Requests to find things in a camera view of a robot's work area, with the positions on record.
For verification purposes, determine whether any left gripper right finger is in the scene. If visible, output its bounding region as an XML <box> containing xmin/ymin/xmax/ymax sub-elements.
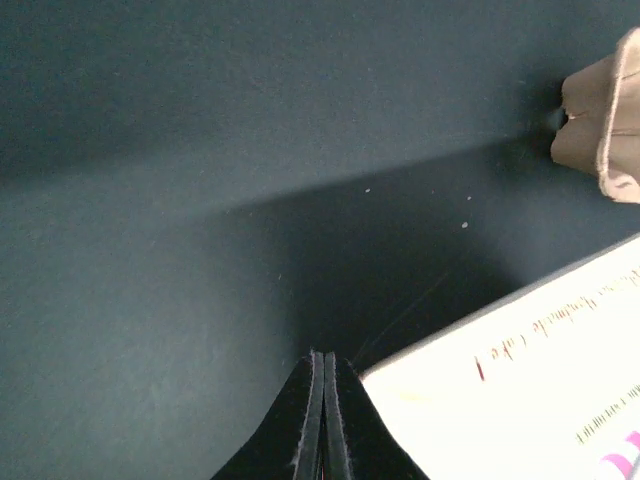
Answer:
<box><xmin>322</xmin><ymin>353</ymin><xmax>428</xmax><ymax>480</ymax></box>

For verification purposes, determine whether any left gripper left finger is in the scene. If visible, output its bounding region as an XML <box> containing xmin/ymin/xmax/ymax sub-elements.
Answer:
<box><xmin>213</xmin><ymin>351</ymin><xmax>325</xmax><ymax>480</ymax></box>

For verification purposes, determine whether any pink cakes paper bag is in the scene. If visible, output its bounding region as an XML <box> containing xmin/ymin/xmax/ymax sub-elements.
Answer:
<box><xmin>362</xmin><ymin>238</ymin><xmax>639</xmax><ymax>479</ymax></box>

